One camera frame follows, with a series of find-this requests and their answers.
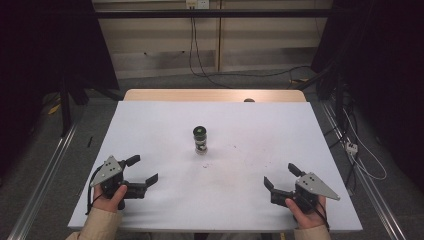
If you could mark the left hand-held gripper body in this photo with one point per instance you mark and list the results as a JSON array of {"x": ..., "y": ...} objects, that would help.
[{"x": 107, "y": 170}]

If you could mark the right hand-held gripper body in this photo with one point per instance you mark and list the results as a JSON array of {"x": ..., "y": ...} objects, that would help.
[{"x": 311, "y": 186}]

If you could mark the glass spice jar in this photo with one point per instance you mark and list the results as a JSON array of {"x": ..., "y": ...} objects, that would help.
[{"x": 201, "y": 144}]

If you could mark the person's left hand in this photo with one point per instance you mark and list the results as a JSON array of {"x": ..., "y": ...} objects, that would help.
[{"x": 108, "y": 201}]

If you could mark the person's right hand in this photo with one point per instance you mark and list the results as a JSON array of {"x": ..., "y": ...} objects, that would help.
[{"x": 308, "y": 218}]

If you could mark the small black floor item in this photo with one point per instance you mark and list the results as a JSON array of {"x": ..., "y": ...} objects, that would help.
[{"x": 90, "y": 141}]

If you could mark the white board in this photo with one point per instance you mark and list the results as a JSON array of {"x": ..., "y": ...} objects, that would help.
[{"x": 233, "y": 186}]

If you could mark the black metal stand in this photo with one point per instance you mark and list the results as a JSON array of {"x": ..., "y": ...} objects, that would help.
[{"x": 65, "y": 106}]

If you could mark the yellow floor tape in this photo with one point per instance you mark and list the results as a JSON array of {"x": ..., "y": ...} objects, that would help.
[
  {"x": 300, "y": 80},
  {"x": 54, "y": 108}
]

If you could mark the dark round table grommet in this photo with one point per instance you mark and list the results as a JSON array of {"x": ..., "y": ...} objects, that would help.
[{"x": 249, "y": 100}]

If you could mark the wooden table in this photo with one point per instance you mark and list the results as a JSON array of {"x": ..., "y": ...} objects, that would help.
[{"x": 186, "y": 95}]

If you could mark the black curtain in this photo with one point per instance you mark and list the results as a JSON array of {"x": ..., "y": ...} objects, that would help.
[
  {"x": 383, "y": 50},
  {"x": 50, "y": 43}
]

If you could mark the black horizontal bar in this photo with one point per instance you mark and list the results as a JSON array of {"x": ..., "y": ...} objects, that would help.
[{"x": 233, "y": 13}]

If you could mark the metal floor rail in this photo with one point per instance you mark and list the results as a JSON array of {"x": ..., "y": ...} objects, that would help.
[
  {"x": 370, "y": 186},
  {"x": 43, "y": 176}
]

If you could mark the white wall socket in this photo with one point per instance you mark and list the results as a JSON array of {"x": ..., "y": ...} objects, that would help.
[{"x": 197, "y": 3}]

